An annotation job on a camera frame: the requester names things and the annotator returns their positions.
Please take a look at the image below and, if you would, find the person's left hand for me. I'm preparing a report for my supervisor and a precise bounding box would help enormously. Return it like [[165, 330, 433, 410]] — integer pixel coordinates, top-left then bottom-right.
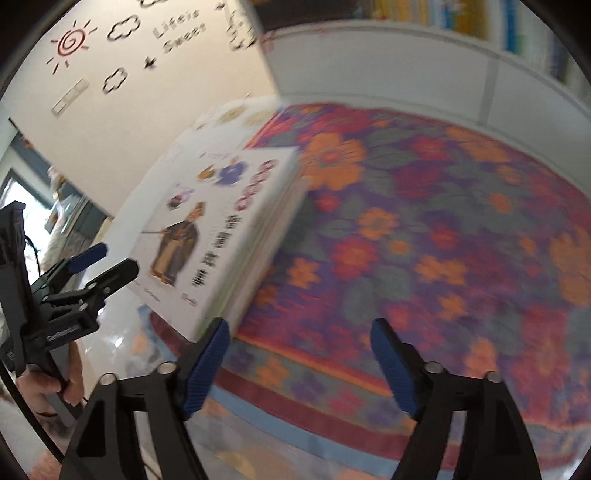
[[16, 342, 85, 417]]

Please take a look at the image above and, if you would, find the floral woven tablecloth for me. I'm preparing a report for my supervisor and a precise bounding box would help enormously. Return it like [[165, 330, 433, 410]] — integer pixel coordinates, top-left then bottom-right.
[[189, 104, 590, 479]]

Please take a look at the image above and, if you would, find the person's pink sleeve forearm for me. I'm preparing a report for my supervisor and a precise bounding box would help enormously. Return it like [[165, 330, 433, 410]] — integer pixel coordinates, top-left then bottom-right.
[[1, 389, 69, 480]]

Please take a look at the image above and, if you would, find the row of shelved books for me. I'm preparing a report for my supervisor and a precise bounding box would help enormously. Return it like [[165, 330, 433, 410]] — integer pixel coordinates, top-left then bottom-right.
[[249, 1, 590, 84]]

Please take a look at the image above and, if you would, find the white wisdom stories book one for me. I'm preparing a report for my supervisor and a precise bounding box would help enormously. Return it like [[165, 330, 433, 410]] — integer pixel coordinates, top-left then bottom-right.
[[126, 146, 302, 342]]

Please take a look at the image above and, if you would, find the white bookshelf cabinet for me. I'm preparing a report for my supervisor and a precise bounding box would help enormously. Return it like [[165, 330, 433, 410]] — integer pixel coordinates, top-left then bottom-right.
[[245, 1, 590, 189]]

